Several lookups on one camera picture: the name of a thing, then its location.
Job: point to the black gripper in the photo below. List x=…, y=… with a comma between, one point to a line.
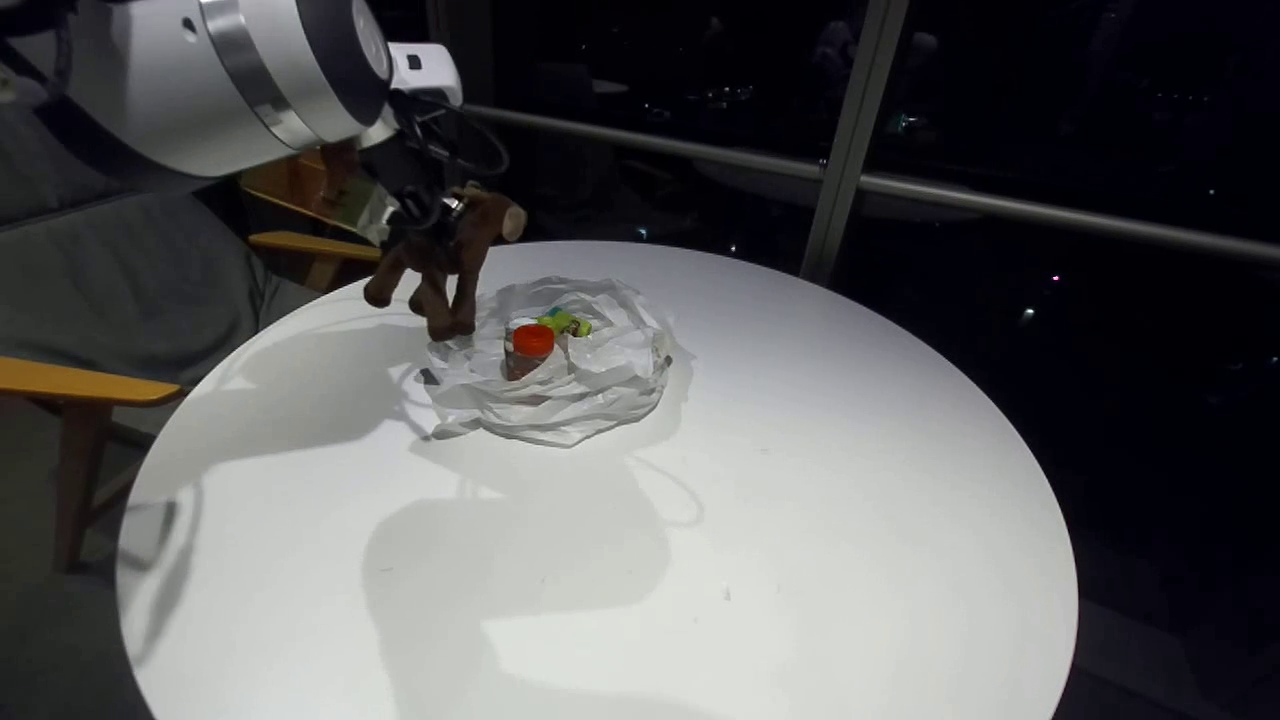
x=404, y=173

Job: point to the brown plush donkey toy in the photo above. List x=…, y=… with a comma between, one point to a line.
x=445, y=254

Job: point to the brown jar with red cap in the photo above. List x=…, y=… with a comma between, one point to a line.
x=530, y=349

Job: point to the small tub with green lid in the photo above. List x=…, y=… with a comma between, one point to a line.
x=571, y=320

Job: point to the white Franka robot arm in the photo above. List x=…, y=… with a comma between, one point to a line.
x=227, y=72

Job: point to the grey armchair with wooden arms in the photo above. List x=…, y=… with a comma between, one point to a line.
x=83, y=386

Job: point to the wrist camera on wooden board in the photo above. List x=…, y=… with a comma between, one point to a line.
x=315, y=184

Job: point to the grey window frame post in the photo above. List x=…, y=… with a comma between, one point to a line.
x=853, y=135

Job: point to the grey horizontal window rail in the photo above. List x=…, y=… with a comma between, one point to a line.
x=1013, y=203

